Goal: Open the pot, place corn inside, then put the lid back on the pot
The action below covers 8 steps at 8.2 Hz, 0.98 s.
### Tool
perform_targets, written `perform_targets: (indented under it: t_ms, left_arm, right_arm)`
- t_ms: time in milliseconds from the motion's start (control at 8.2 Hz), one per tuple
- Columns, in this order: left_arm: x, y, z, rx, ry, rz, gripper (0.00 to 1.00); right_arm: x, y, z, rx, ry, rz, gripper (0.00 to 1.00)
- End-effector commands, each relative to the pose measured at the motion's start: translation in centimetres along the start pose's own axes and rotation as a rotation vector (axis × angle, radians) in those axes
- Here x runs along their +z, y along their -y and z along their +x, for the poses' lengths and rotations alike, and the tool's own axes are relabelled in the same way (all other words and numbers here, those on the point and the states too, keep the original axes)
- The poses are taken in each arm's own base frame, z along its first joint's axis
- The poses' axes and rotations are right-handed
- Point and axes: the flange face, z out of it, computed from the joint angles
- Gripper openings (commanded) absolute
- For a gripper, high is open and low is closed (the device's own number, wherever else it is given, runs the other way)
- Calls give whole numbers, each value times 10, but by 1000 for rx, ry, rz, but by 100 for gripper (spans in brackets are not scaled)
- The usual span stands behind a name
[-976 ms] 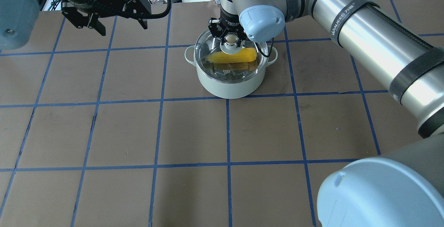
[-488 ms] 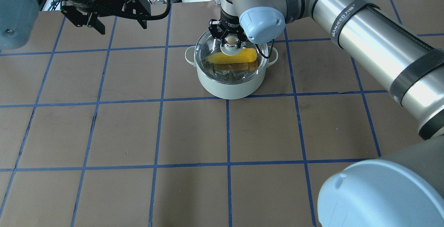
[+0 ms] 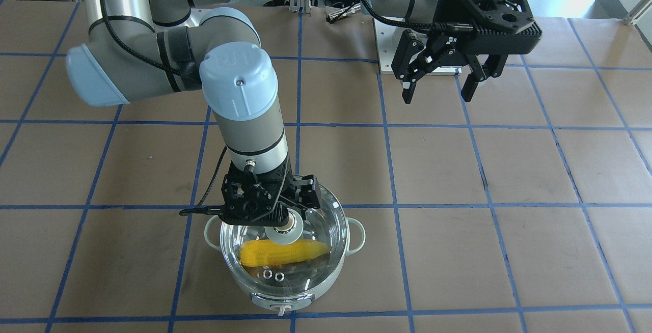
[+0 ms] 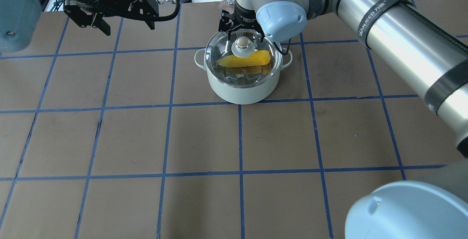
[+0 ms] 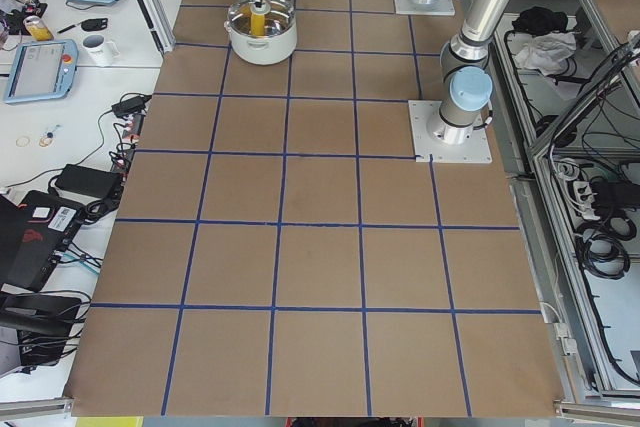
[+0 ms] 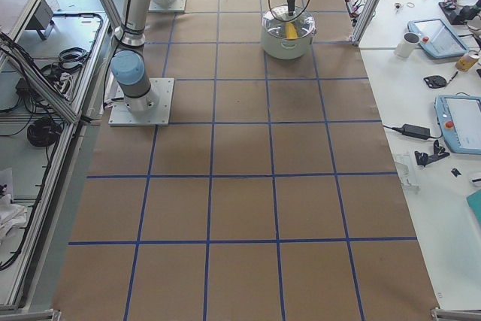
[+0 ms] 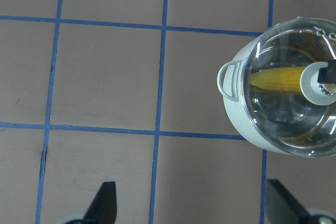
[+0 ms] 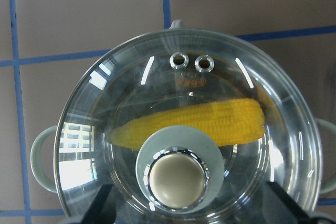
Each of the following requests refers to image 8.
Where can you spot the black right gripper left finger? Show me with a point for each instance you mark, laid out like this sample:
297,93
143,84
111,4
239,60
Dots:
100,210

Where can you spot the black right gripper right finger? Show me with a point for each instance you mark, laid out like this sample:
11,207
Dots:
279,207

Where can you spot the yellow corn cob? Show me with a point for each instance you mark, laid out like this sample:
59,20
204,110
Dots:
229,122

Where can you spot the glass pot lid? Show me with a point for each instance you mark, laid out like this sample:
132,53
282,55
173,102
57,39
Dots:
183,129

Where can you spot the pale green cooking pot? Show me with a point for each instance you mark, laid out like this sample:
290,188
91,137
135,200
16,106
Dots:
42,155

